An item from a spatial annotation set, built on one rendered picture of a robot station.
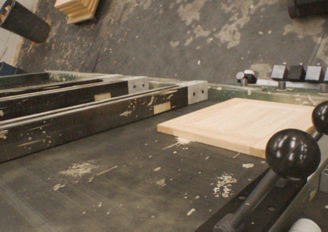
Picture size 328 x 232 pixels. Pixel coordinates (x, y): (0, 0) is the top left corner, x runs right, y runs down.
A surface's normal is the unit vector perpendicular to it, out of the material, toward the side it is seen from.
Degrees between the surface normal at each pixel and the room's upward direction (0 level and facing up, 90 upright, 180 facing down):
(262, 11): 0
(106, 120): 90
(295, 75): 0
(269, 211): 59
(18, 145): 90
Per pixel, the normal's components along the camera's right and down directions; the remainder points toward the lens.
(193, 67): -0.60, -0.32
